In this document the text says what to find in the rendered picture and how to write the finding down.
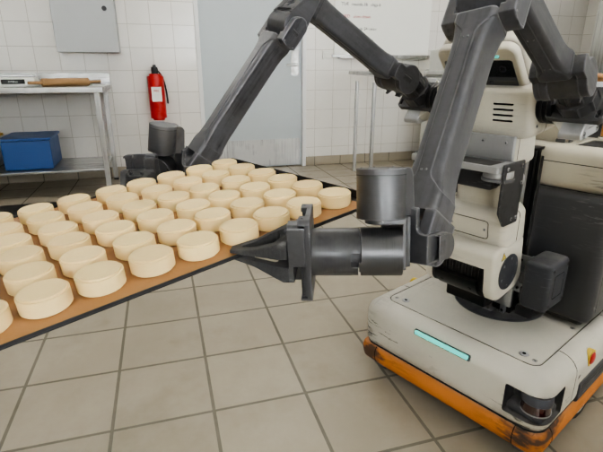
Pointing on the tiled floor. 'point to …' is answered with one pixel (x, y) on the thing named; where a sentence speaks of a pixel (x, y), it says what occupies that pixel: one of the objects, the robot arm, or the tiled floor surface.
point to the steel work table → (97, 118)
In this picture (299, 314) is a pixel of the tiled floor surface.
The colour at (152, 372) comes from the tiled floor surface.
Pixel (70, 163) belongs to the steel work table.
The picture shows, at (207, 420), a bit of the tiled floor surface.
